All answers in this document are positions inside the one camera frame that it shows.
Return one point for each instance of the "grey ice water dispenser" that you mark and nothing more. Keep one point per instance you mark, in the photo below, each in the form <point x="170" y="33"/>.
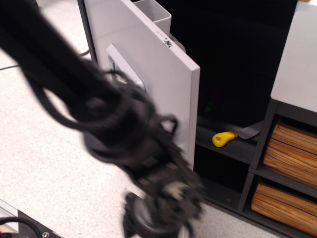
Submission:
<point x="118" y="62"/>

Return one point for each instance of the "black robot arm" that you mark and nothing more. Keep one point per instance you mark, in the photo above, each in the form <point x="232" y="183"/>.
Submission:
<point x="118" y="120"/>

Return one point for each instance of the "white counter top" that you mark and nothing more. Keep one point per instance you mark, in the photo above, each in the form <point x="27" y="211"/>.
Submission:
<point x="296" y="79"/>

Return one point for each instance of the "dark grey toy kitchen cabinet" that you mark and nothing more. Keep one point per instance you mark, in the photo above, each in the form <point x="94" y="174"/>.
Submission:
<point x="238" y="45"/>

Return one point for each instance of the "lower woven orange basket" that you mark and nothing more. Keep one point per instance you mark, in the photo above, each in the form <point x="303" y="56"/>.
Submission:
<point x="285" y="207"/>

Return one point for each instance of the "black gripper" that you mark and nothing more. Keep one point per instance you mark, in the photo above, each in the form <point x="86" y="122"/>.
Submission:
<point x="173" y="197"/>

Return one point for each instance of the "upper woven orange basket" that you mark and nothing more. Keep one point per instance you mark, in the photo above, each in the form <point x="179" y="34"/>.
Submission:
<point x="292" y="152"/>

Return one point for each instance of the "grey toy fridge door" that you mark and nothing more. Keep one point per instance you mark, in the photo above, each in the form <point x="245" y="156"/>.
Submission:
<point x="170" y="76"/>

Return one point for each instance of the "yellow handled toy knife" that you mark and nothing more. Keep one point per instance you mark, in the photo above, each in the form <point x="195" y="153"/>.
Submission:
<point x="221" y="139"/>

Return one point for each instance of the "woven orange basket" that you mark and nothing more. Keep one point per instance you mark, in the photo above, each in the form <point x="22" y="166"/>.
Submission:
<point x="285" y="207"/>
<point x="292" y="152"/>

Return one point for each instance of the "grey door shelf bin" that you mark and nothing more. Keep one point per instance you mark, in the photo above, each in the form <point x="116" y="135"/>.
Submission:
<point x="156" y="13"/>

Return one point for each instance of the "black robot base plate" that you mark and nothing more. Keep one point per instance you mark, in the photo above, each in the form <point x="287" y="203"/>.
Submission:
<point x="16" y="224"/>

